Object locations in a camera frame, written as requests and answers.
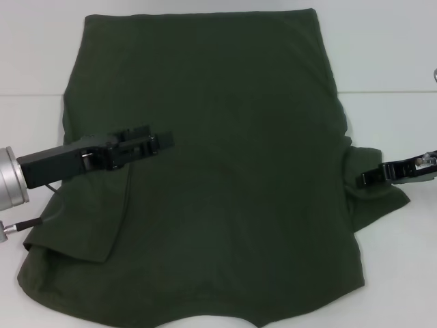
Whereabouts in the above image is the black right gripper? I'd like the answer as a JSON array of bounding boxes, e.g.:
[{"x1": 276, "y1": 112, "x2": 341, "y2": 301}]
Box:
[{"x1": 355, "y1": 150, "x2": 437, "y2": 189}]

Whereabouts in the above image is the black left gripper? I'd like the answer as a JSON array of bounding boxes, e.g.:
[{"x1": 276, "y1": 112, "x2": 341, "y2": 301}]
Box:
[{"x1": 16, "y1": 125, "x2": 175, "y2": 190}]

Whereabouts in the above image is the dark green t-shirt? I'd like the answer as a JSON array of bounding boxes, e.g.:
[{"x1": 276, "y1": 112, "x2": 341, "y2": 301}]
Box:
[{"x1": 16, "y1": 8, "x2": 412, "y2": 328}]

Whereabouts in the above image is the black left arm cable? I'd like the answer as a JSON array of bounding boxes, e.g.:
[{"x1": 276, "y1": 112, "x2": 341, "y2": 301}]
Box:
[{"x1": 15, "y1": 183, "x2": 62, "y2": 230}]

